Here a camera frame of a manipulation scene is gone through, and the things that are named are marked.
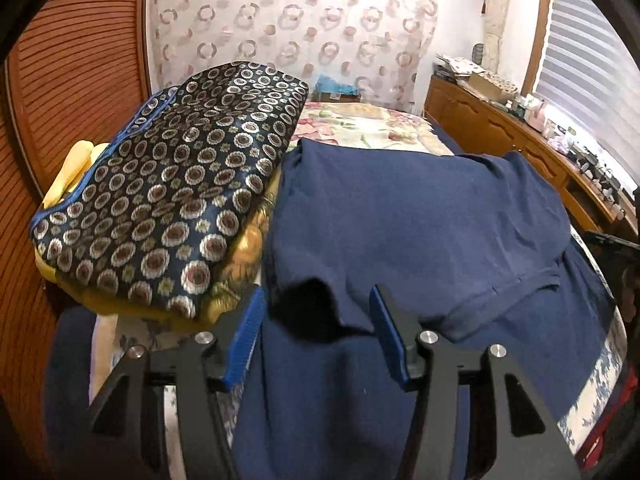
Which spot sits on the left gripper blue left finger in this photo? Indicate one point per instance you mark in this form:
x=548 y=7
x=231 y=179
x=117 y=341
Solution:
x=245 y=328

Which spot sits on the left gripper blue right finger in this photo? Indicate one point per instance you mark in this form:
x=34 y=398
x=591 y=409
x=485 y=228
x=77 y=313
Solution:
x=394 y=329

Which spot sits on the navy blue printed t-shirt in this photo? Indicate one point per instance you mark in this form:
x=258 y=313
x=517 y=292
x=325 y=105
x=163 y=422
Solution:
x=478 y=248

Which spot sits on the gold patterned folded cloth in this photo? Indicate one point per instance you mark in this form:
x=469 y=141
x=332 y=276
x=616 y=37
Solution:
x=231 y=277

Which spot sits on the blue floral white quilt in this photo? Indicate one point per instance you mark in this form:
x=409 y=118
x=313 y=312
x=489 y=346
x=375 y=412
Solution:
x=595 y=384

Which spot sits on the dark circle-patterned folded cloth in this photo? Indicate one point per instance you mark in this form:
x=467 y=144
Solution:
x=162 y=205

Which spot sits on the zebra window blind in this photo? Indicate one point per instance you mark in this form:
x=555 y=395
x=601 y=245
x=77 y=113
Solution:
x=586 y=71

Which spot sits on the pink floral cream blanket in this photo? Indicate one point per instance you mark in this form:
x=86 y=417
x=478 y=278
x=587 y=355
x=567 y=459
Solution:
x=359 y=125

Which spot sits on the wooden sideboard cabinet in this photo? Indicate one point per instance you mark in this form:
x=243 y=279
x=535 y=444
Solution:
x=479 y=128

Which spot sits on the cardboard box on sideboard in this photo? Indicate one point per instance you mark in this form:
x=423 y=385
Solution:
x=492 y=87

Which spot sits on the blue item on box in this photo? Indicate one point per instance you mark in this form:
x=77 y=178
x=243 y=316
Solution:
x=329 y=90

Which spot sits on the yellow plush toy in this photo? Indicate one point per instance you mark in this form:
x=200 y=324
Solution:
x=77 y=162

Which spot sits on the sheer circle-patterned curtain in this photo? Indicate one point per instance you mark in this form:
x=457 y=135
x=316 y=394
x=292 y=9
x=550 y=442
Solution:
x=374 y=46

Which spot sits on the beige side curtain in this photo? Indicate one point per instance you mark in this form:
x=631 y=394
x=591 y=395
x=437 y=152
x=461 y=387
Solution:
x=496 y=12

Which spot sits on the brown louvered wardrobe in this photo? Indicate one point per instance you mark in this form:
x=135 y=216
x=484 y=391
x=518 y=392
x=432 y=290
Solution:
x=70 y=70

